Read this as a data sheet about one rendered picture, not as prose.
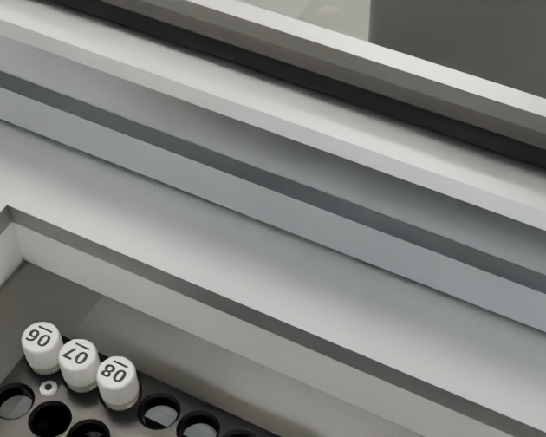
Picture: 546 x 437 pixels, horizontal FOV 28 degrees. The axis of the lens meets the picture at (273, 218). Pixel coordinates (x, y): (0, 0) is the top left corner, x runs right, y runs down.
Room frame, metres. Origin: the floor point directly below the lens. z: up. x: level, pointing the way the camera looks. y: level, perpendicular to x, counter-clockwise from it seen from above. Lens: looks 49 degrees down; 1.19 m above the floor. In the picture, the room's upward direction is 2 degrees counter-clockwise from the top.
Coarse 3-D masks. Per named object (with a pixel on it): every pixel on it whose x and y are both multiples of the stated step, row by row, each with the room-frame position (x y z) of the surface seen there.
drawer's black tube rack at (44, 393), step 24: (0, 384) 0.19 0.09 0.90; (24, 384) 0.19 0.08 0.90; (48, 384) 0.19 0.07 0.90; (48, 408) 0.18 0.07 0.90; (72, 408) 0.18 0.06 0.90; (0, 432) 0.17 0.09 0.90; (24, 432) 0.17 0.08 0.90; (48, 432) 0.19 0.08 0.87; (72, 432) 0.17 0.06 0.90; (120, 432) 0.17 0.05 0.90
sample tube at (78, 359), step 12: (72, 348) 0.19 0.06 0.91; (84, 348) 0.19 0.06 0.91; (60, 360) 0.19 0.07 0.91; (72, 360) 0.19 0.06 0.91; (84, 360) 0.19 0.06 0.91; (96, 360) 0.19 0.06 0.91; (72, 372) 0.19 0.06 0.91; (84, 372) 0.19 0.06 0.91; (72, 384) 0.19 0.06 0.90; (84, 384) 0.19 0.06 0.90; (96, 384) 0.19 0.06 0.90; (96, 432) 0.19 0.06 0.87
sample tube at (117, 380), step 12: (108, 360) 0.19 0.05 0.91; (120, 360) 0.19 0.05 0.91; (96, 372) 0.19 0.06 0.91; (108, 372) 0.18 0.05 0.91; (120, 372) 0.18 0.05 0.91; (132, 372) 0.18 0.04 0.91; (108, 384) 0.18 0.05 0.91; (120, 384) 0.18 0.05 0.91; (132, 384) 0.18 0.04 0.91; (108, 396) 0.18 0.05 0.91; (120, 396) 0.18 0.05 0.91; (132, 396) 0.18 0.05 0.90; (120, 408) 0.18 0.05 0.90; (144, 420) 0.18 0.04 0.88
